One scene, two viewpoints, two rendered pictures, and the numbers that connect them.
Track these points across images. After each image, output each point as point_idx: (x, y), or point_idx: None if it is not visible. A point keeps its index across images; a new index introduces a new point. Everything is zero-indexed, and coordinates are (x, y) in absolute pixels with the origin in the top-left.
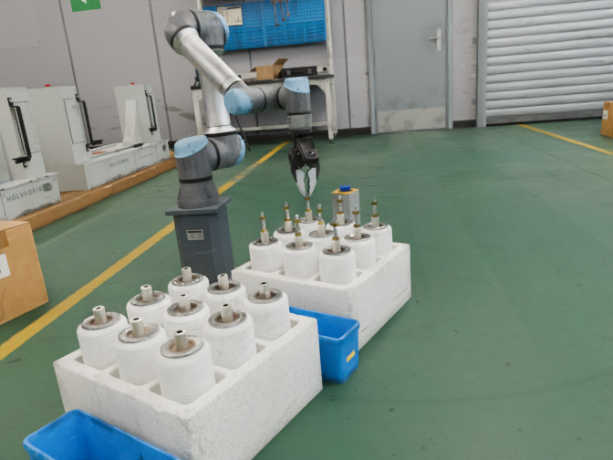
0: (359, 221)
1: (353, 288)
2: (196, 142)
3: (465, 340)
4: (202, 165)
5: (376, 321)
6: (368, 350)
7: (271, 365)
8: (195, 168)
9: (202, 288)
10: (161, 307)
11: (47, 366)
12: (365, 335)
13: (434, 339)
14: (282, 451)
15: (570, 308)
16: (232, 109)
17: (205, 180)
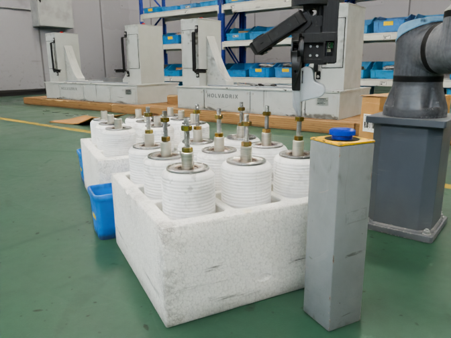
0: (332, 217)
1: (113, 175)
2: (401, 25)
3: (13, 304)
4: (399, 59)
5: (127, 251)
6: (111, 250)
7: (89, 156)
8: (394, 61)
9: (180, 129)
10: (168, 122)
11: None
12: (121, 243)
13: (56, 288)
14: (80, 202)
15: None
16: None
17: (398, 80)
